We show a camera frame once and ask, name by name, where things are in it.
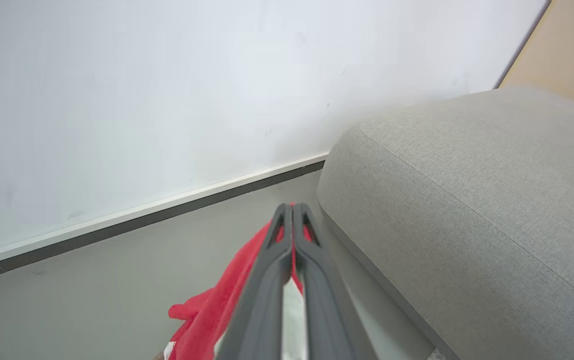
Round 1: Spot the grey fabric sofa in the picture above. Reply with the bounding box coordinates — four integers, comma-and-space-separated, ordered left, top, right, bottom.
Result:
316, 86, 574, 360

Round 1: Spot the white and black baseboard strip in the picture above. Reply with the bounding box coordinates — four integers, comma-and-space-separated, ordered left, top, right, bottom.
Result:
0, 152, 328, 286

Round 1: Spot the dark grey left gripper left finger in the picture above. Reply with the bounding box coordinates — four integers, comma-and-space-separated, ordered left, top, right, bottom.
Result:
215, 203, 294, 360

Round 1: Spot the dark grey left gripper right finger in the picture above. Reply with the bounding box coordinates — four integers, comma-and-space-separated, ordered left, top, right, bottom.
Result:
293, 202, 378, 360

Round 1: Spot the beige board panel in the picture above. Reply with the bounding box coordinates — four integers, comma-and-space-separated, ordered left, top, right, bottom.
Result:
498, 0, 574, 116

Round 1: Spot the red garment with white stripes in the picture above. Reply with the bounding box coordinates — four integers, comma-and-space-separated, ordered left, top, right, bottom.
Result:
163, 202, 318, 360

